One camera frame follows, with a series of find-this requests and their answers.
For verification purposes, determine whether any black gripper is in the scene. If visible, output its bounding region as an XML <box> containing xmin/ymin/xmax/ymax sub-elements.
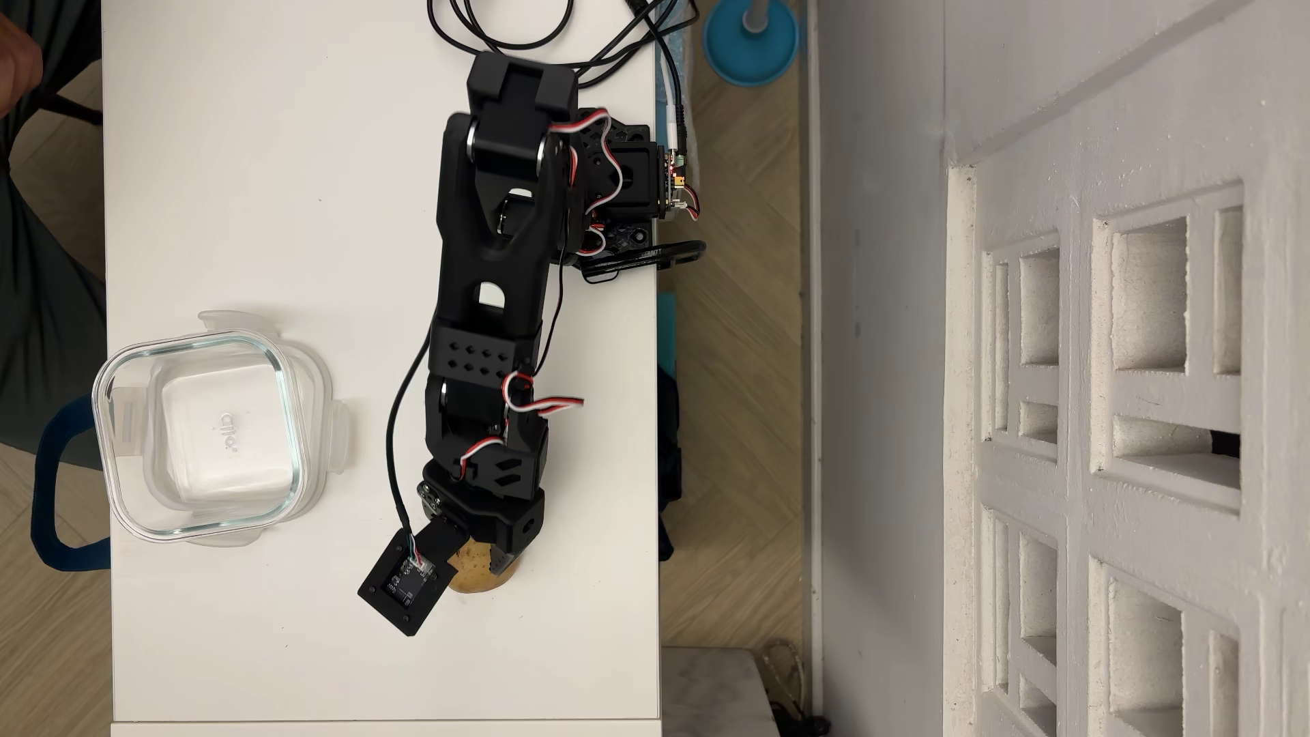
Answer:
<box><xmin>418</xmin><ymin>459</ymin><xmax>547</xmax><ymax>577</ymax></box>

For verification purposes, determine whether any brown potato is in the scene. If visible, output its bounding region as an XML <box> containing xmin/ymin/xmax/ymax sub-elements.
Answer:
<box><xmin>447</xmin><ymin>543</ymin><xmax>521</xmax><ymax>595</ymax></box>

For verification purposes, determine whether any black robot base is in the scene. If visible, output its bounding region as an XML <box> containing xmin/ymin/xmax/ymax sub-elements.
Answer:
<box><xmin>568</xmin><ymin>104</ymin><xmax>677</xmax><ymax>257</ymax></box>

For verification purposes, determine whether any person's bare hand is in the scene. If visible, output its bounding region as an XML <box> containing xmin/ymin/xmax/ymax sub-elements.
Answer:
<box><xmin>0</xmin><ymin>15</ymin><xmax>44</xmax><ymax>116</ymax></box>

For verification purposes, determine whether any dark object beside table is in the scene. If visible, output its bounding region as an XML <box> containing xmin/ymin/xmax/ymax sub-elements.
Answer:
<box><xmin>660</xmin><ymin>368</ymin><xmax>685</xmax><ymax>562</ymax></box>

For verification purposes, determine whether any white stone slab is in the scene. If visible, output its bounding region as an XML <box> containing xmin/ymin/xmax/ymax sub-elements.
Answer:
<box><xmin>663</xmin><ymin>647</ymin><xmax>784</xmax><ymax>737</ymax></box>

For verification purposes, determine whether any black table clamp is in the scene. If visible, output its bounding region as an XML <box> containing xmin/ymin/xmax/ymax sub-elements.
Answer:
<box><xmin>581</xmin><ymin>240</ymin><xmax>708</xmax><ymax>284</ymax></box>

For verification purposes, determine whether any small motor controller board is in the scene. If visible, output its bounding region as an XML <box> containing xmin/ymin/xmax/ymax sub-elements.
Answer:
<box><xmin>665</xmin><ymin>148</ymin><xmax>703</xmax><ymax>222</ymax></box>

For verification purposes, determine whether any person in dark clothes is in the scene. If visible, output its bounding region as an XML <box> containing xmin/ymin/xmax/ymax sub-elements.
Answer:
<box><xmin>0</xmin><ymin>0</ymin><xmax>108</xmax><ymax>472</ymax></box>

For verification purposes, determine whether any blue round stand base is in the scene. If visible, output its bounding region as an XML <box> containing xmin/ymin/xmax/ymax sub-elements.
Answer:
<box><xmin>702</xmin><ymin>0</ymin><xmax>800</xmax><ymax>88</ymax></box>

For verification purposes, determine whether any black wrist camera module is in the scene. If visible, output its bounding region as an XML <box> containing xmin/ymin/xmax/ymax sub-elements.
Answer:
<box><xmin>357</xmin><ymin>512</ymin><xmax>474</xmax><ymax>638</ymax></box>

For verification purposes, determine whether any red white black servo wire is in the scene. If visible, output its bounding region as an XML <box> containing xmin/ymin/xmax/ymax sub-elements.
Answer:
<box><xmin>501</xmin><ymin>371</ymin><xmax>585</xmax><ymax>416</ymax></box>
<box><xmin>457</xmin><ymin>435</ymin><xmax>508</xmax><ymax>482</ymax></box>
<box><xmin>551</xmin><ymin>107</ymin><xmax>626</xmax><ymax>257</ymax></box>

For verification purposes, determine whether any thin black camera cable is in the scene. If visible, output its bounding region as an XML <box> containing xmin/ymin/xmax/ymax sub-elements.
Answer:
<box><xmin>385</xmin><ymin>220</ymin><xmax>569</xmax><ymax>566</ymax></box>

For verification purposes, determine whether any beige cord with plug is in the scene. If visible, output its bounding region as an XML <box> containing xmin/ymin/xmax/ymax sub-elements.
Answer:
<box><xmin>757</xmin><ymin>639</ymin><xmax>832</xmax><ymax>737</ymax></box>

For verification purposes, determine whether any blue chair frame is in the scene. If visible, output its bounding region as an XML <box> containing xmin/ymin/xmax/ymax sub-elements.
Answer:
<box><xmin>31</xmin><ymin>397</ymin><xmax>112</xmax><ymax>573</ymax></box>

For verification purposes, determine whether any white usb cable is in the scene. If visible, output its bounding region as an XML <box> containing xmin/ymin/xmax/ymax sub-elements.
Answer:
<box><xmin>660</xmin><ymin>31</ymin><xmax>689</xmax><ymax>155</ymax></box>

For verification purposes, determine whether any looped black cable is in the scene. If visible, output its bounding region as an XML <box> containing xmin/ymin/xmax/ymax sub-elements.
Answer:
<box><xmin>428</xmin><ymin>0</ymin><xmax>577</xmax><ymax>55</ymax></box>

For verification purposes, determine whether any black power cable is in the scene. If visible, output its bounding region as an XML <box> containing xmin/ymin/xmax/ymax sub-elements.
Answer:
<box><xmin>553</xmin><ymin>0</ymin><xmax>702</xmax><ymax>88</ymax></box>

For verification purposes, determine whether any white lattice block wall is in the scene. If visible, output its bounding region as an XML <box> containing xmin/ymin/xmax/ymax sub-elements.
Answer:
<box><xmin>946</xmin><ymin>164</ymin><xmax>1310</xmax><ymax>737</ymax></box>

